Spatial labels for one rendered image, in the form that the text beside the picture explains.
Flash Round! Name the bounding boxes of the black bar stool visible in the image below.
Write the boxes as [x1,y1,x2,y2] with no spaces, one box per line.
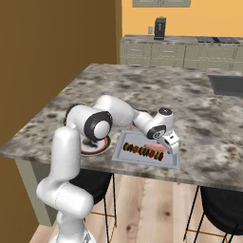
[68,168,119,243]
[182,185,243,243]

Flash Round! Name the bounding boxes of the meat and vegetable skewer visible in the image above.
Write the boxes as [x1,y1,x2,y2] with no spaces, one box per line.
[121,141,165,162]

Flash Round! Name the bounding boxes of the pink raw steak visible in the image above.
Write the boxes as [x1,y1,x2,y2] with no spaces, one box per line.
[143,143,168,153]

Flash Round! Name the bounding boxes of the black hob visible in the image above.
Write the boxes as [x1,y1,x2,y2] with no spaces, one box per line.
[195,36,241,45]

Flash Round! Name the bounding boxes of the white plate with red rim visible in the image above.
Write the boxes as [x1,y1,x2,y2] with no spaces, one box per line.
[80,135,112,157]

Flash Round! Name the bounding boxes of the black coffee machine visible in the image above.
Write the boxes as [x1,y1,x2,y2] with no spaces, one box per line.
[153,16,167,41]

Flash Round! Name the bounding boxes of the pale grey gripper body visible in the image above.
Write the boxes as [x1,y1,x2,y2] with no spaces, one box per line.
[158,132,180,156]

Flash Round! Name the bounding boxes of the grey rectangular tray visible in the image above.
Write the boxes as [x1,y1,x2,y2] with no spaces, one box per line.
[111,129,181,171]

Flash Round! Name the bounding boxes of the pale green kitchen island base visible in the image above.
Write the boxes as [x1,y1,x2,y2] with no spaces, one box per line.
[13,158,59,228]

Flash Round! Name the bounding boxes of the pale green cupboard run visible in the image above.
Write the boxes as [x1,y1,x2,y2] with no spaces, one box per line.
[119,40,243,72]

